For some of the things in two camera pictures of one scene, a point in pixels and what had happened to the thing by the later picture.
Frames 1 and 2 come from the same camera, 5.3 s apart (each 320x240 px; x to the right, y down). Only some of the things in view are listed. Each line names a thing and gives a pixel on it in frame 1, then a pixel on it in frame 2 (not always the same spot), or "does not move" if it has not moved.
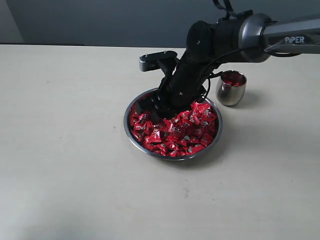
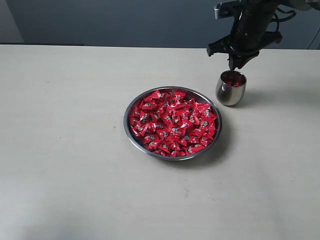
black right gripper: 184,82 -> 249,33
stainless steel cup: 230,87 does not move
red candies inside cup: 234,78 does not move
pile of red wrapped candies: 183,133 does not move
